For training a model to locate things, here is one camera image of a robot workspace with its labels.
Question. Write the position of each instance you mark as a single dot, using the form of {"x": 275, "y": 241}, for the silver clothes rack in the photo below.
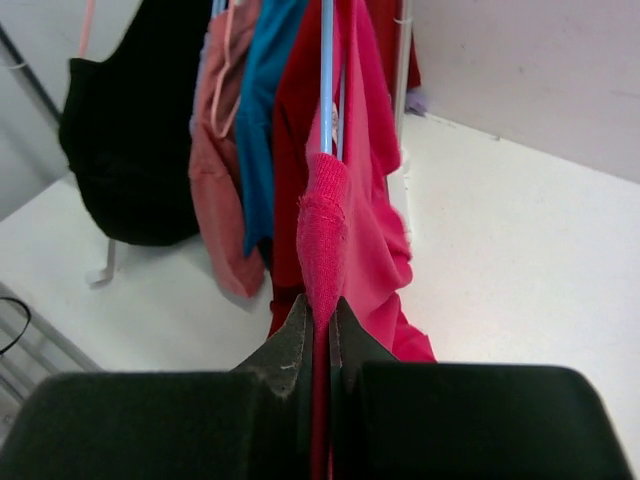
{"x": 34, "y": 90}

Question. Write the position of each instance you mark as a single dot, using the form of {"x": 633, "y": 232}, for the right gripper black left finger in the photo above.
{"x": 251, "y": 422}

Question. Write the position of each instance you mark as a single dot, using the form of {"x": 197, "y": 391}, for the aluminium rail frame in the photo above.
{"x": 31, "y": 351}

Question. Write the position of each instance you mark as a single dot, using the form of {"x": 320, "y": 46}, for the magenta t-shirt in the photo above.
{"x": 322, "y": 243}

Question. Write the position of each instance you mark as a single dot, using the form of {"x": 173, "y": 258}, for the salmon pink t-shirt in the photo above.
{"x": 214, "y": 169}

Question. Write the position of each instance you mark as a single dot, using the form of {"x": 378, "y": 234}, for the black t-shirt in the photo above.
{"x": 125, "y": 125}

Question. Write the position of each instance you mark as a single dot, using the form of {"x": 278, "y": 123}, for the pink wire hanger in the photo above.
{"x": 86, "y": 28}

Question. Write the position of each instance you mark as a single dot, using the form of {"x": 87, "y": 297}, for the teal t-shirt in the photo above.
{"x": 274, "y": 35}

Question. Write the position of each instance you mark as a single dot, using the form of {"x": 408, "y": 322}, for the light blue wire hanger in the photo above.
{"x": 331, "y": 129}

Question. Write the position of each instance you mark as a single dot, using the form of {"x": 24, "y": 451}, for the dark red t-shirt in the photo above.
{"x": 290, "y": 200}

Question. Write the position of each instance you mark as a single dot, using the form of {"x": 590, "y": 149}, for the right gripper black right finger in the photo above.
{"x": 402, "y": 420}

